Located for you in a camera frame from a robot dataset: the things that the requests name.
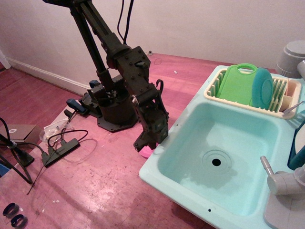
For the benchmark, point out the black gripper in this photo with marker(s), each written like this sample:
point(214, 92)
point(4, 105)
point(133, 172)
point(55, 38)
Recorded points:
point(154, 119)

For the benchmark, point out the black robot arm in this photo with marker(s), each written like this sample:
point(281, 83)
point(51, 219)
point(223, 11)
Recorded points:
point(113, 57)

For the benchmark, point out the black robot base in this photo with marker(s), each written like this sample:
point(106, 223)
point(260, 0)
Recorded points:
point(113, 110)

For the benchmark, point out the teal toy sink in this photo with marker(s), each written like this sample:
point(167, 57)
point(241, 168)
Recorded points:
point(210, 164)

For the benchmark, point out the clear plastic cup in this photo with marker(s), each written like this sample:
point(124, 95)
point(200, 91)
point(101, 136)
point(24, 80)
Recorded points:
point(53, 129)

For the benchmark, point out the pink plastic plate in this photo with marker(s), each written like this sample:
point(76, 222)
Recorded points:
point(146, 152)

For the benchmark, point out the black usb hub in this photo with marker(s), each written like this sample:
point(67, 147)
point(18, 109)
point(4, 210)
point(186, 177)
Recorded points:
point(54, 155)

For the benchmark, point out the green cutting board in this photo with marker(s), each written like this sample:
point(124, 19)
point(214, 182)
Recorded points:
point(236, 85)

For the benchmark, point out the black power adapter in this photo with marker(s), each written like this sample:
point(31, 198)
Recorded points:
point(25, 158)

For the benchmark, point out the teal plate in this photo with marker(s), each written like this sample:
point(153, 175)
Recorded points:
point(262, 89)

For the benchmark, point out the brown cardboard box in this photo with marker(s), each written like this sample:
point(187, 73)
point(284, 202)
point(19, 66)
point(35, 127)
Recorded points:
point(24, 134)

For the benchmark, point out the lavender utensil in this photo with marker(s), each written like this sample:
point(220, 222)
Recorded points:
point(288, 110)

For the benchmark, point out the cream dish rack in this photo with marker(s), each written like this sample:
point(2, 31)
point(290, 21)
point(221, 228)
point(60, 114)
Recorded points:
point(286, 93)

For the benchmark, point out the grey toy faucet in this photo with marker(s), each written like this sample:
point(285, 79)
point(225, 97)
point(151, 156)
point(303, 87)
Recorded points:
point(284, 183)

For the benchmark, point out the grey cylindrical container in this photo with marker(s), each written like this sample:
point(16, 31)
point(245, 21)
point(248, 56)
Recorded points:
point(291, 63)

